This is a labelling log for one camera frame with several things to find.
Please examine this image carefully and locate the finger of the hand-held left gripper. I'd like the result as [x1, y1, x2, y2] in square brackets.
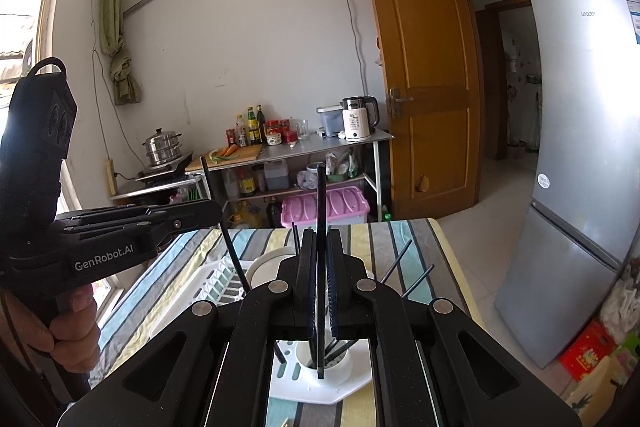
[56, 198, 224, 233]
[59, 218, 186, 242]

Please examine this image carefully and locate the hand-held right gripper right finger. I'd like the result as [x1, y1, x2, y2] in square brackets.
[327, 229, 583, 427]

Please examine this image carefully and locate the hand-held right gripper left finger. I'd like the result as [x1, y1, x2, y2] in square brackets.
[57, 229, 318, 427]

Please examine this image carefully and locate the white plastic dish rack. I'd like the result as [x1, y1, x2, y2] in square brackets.
[150, 244, 376, 403]

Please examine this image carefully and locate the white cup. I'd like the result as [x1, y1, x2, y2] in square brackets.
[295, 339, 373, 388]

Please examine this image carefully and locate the person's left hand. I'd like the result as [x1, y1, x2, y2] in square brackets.
[50, 283, 101, 374]

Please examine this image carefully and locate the low grey shelf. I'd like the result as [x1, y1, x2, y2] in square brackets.
[109, 174, 206, 208]

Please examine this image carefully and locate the black induction cooker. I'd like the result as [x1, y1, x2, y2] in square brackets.
[135, 152, 196, 182]

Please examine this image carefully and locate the steel steamer pot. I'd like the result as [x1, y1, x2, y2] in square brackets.
[142, 128, 183, 168]

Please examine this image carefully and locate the wooden cutting board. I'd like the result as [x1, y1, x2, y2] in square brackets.
[186, 144, 264, 172]

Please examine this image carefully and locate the striped tablecloth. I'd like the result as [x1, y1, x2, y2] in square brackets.
[97, 218, 486, 427]

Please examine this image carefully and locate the translucent plastic jug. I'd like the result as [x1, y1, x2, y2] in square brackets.
[263, 159, 291, 192]

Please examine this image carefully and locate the pink storage box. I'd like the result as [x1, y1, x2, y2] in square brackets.
[281, 186, 371, 228]

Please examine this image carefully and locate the metal kitchen shelf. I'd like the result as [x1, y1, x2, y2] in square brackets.
[186, 129, 396, 228]

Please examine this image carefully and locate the clear plastic container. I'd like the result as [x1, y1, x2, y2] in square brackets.
[316, 106, 346, 138]

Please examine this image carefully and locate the white electric kettle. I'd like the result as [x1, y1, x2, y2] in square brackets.
[341, 96, 379, 142]

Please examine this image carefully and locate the wooden door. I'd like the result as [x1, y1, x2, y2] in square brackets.
[361, 0, 483, 220]

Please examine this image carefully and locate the red cardboard box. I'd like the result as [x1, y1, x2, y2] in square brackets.
[557, 319, 619, 382]

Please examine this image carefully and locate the yellow cardboard box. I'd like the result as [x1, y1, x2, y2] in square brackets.
[565, 354, 628, 427]

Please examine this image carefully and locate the silver refrigerator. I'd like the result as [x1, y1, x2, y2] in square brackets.
[495, 0, 640, 370]

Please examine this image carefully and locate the pile of white plastic bags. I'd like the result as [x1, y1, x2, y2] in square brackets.
[599, 277, 640, 333]

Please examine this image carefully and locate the window frame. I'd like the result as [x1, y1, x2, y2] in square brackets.
[0, 0, 66, 82]

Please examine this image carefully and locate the air conditioner cable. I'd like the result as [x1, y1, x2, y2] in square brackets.
[334, 0, 370, 100]

